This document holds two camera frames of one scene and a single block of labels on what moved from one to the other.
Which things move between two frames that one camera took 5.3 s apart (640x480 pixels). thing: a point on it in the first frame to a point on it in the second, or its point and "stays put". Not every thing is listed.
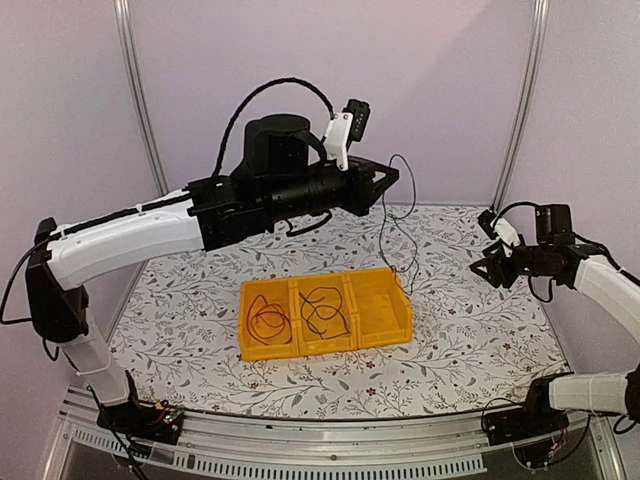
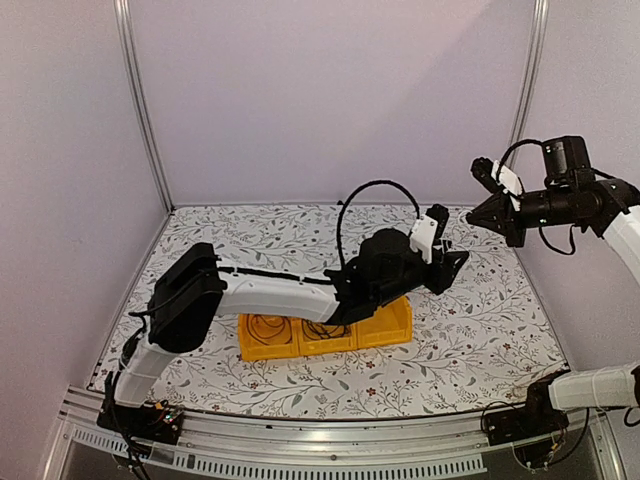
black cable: [398, 218] to [316, 331]
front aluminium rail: [306, 446] stays put
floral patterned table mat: [474, 347] stays put
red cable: [268, 323] stays put
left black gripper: [365, 193] to [445, 274]
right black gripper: [492, 263] to [494, 206]
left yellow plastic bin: [268, 319] stays put
